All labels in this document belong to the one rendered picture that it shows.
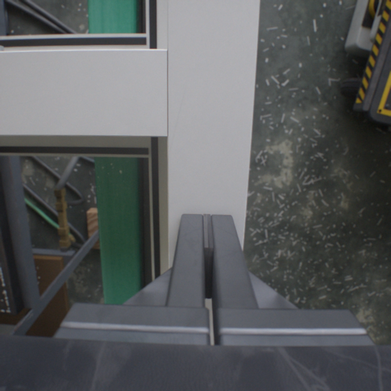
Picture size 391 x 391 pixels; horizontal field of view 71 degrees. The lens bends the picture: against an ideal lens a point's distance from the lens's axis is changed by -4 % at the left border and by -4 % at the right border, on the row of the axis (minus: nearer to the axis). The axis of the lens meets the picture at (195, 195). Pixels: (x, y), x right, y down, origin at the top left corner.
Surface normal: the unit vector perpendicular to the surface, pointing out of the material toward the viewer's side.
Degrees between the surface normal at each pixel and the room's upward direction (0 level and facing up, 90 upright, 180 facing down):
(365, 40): 0
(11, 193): 0
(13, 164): 90
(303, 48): 0
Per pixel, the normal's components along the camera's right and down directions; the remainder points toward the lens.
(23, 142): -0.02, 0.29
